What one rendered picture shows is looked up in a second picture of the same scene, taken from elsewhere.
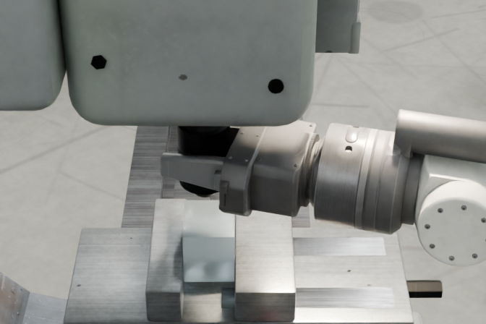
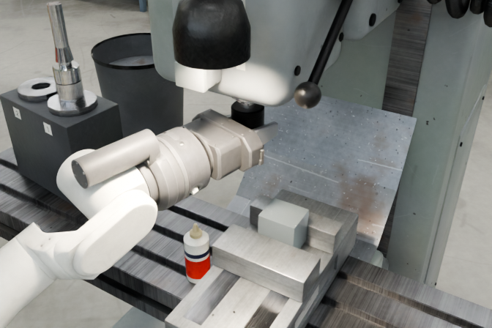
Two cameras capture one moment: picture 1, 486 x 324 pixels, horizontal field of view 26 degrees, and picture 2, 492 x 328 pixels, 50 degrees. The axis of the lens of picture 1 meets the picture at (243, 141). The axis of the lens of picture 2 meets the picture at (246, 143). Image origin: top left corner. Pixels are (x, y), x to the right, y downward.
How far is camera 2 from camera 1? 1.23 m
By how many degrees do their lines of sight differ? 94
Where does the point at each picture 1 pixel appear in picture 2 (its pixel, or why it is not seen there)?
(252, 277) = (238, 233)
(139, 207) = (416, 289)
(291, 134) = (214, 136)
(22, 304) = (365, 238)
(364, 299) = (202, 304)
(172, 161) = not seen: hidden behind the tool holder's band
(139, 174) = (461, 304)
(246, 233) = (280, 247)
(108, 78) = not seen: hidden behind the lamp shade
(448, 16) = not seen: outside the picture
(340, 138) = (173, 131)
